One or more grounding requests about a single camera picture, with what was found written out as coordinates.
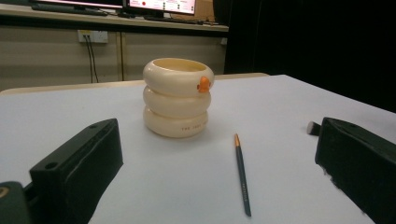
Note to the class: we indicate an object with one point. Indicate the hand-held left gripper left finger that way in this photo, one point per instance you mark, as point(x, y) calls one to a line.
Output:
point(77, 168)

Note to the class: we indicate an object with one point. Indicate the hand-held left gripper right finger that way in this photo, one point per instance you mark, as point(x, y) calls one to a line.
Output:
point(361, 165)

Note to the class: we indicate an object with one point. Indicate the cream ringed pen holder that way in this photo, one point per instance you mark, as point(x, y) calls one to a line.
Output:
point(174, 105)

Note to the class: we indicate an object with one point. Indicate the dark green pencil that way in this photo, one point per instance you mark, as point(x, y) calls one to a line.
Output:
point(242, 174)

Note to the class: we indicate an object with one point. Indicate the light wooden table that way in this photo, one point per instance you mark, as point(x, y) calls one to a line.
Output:
point(93, 85)

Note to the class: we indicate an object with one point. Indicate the white table cover sheet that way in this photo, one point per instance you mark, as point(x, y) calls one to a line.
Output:
point(193, 174)

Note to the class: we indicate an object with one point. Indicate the black curtain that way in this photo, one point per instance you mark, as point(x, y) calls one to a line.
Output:
point(311, 40)

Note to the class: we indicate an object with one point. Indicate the long background desk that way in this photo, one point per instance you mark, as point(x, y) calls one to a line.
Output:
point(62, 19)

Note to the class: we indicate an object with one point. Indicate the black keyboard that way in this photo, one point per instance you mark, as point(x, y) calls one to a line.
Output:
point(68, 9)
point(174, 20)

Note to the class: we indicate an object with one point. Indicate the computer monitor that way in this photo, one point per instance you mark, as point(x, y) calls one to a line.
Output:
point(81, 2)
point(162, 5)

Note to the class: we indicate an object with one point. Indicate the cardboard box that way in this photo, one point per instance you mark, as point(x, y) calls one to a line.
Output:
point(204, 11)

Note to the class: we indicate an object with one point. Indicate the white wall socket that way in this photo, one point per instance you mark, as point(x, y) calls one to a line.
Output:
point(96, 36)

